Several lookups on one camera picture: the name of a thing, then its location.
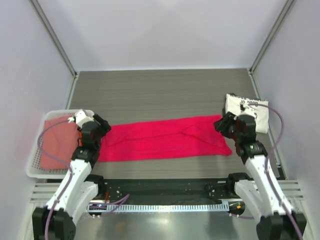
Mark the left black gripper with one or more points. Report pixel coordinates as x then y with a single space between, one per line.
103 126

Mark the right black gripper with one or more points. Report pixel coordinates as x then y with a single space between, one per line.
229 118

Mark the magenta pink t shirt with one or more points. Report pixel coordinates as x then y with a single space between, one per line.
164 139

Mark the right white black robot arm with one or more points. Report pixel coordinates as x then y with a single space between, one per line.
275 217

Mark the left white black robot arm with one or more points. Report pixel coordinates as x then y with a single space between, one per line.
58 218

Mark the dark green folded t shirt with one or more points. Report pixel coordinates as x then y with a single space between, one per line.
223 112

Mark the orange t shirt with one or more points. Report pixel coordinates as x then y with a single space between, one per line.
79 139

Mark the white printed folded t shirt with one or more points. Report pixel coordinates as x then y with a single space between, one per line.
258 108

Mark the salmon pink t shirt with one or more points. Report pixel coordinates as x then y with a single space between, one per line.
59 141

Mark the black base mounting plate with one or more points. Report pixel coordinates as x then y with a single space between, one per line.
169 191

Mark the white plastic laundry basket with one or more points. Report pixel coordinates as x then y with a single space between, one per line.
33 168

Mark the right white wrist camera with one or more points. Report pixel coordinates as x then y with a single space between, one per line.
244 109

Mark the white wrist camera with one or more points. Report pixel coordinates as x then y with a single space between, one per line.
81 117
244 109

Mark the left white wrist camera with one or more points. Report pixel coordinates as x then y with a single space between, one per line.
81 117

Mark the right aluminium frame post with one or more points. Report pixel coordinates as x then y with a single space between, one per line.
286 8

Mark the aluminium frame post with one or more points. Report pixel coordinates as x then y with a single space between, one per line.
53 36
286 8

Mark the white slotted cable duct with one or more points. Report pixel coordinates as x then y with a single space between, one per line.
129 208

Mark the left aluminium frame post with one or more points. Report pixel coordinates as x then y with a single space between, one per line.
53 36

